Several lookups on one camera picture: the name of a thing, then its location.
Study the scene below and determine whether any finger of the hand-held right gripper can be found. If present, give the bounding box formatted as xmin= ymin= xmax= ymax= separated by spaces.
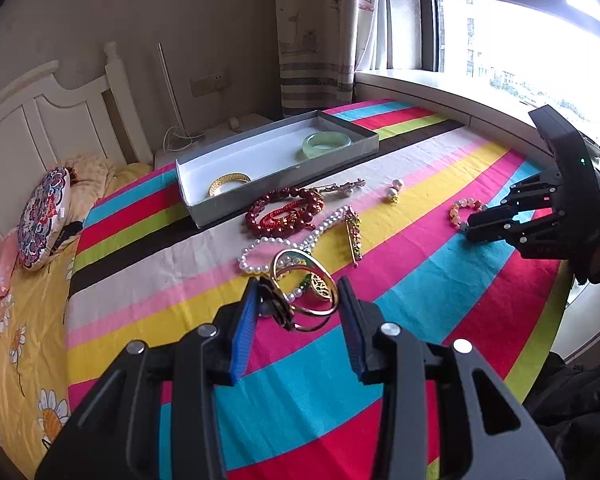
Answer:
xmin=466 ymin=207 xmax=556 ymax=247
xmin=500 ymin=170 xmax=562 ymax=211

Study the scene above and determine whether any yellow floral bedsheet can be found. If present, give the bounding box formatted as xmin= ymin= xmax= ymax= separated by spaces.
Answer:
xmin=0 ymin=162 xmax=153 ymax=480

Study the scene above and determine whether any gold bangle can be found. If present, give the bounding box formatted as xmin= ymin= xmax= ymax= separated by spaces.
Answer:
xmin=208 ymin=172 xmax=252 ymax=198

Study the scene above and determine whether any green jade bangle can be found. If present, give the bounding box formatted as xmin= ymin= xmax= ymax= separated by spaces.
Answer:
xmin=301 ymin=131 xmax=353 ymax=161

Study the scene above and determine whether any dark cloth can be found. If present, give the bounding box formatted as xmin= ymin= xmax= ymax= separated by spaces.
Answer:
xmin=54 ymin=220 xmax=83 ymax=252

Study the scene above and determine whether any window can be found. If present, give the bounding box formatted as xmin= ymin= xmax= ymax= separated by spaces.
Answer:
xmin=415 ymin=0 xmax=600 ymax=126

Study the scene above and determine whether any thin metal hoop bangle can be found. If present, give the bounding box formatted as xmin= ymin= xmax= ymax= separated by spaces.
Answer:
xmin=272 ymin=248 xmax=341 ymax=333

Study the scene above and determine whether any white nightstand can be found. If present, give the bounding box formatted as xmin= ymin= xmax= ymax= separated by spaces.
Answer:
xmin=154 ymin=112 xmax=276 ymax=168

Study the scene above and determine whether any dark flower brooch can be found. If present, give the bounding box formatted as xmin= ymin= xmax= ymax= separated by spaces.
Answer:
xmin=257 ymin=275 xmax=296 ymax=331

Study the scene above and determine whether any grey cardboard box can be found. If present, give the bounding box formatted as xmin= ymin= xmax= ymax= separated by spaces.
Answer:
xmin=175 ymin=109 xmax=380 ymax=231

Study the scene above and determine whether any white wooden headboard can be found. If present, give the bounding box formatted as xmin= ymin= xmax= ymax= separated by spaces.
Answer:
xmin=0 ymin=42 xmax=153 ymax=261

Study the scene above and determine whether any beige blanket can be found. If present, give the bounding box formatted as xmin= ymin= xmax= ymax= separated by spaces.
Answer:
xmin=62 ymin=154 xmax=153 ymax=221

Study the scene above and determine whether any person's black jacket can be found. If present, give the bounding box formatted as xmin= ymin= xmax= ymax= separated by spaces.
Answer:
xmin=522 ymin=352 xmax=600 ymax=480

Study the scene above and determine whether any white pearl bracelet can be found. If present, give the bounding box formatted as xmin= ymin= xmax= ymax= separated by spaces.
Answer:
xmin=237 ymin=206 xmax=351 ymax=306

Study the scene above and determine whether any red string bracelet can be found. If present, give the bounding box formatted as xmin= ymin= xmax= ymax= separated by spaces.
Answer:
xmin=257 ymin=200 xmax=326 ymax=226

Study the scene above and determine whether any white upright rod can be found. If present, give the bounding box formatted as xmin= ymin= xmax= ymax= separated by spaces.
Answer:
xmin=157 ymin=42 xmax=188 ymax=151

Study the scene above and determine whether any round patterned cushion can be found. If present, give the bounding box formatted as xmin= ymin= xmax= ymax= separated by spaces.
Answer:
xmin=17 ymin=166 xmax=72 ymax=272

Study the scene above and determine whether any wall socket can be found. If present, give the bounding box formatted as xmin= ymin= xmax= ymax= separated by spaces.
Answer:
xmin=190 ymin=72 xmax=229 ymax=97

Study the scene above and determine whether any white crown-print curtain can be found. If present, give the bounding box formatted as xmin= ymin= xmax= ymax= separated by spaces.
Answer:
xmin=352 ymin=0 xmax=423 ymax=73

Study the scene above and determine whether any silver brooch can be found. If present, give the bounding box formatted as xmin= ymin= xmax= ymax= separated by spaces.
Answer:
xmin=315 ymin=177 xmax=367 ymax=196

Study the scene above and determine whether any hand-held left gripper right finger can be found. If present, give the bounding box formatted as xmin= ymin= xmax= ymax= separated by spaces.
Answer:
xmin=336 ymin=276 xmax=568 ymax=480

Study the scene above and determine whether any striped colourful cloth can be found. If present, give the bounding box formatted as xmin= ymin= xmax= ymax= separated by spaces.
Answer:
xmin=65 ymin=99 xmax=566 ymax=480

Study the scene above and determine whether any dark red bead bracelet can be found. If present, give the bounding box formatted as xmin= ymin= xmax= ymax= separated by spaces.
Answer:
xmin=245 ymin=186 xmax=326 ymax=238

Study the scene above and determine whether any beige striped curtain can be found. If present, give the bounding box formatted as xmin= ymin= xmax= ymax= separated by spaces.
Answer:
xmin=274 ymin=0 xmax=361 ymax=118

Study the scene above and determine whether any white cable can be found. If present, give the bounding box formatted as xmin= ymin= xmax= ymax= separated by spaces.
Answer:
xmin=162 ymin=125 xmax=206 ymax=152

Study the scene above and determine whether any pastel bead bracelet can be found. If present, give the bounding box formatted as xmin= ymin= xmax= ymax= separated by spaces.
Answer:
xmin=448 ymin=199 xmax=488 ymax=231

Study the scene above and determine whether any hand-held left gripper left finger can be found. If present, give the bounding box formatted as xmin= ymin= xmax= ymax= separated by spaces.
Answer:
xmin=35 ymin=276 xmax=261 ymax=480

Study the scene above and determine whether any safety pin brooch with charms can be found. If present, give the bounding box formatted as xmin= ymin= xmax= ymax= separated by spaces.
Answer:
xmin=341 ymin=206 xmax=365 ymax=263

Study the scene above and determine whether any gold ring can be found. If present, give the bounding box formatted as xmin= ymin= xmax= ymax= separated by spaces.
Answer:
xmin=305 ymin=271 xmax=340 ymax=307

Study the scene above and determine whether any white windowsill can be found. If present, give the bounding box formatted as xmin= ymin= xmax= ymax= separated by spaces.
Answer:
xmin=354 ymin=70 xmax=600 ymax=191

